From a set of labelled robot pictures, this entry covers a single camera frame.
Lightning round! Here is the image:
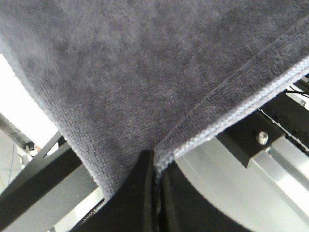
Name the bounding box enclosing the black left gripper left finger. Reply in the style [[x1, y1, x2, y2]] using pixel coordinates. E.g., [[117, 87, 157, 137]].
[[72, 150, 157, 232]]

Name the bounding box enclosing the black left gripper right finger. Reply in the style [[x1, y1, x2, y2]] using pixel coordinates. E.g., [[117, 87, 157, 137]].
[[159, 162, 250, 232]]

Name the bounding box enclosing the dark navy towel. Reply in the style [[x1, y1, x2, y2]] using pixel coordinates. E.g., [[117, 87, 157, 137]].
[[0, 0, 309, 199]]

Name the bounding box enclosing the black metal frame beam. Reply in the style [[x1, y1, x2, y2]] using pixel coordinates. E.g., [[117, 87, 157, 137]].
[[0, 132, 97, 232]]

